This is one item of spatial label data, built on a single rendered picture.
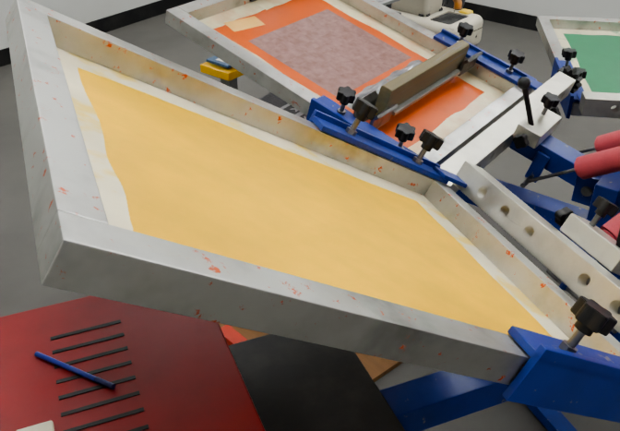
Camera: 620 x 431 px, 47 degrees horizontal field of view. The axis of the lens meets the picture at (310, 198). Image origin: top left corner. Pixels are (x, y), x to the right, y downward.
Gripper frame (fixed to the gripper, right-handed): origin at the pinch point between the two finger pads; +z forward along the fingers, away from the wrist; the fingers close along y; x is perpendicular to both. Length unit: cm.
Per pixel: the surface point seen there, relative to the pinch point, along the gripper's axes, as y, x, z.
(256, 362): -81, 83, 9
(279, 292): -98, 114, -49
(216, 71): 12.0, -5.3, 35.4
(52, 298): 41, 39, 141
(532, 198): -95, 1, 9
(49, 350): -63, 111, -2
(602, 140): -101, -4, -11
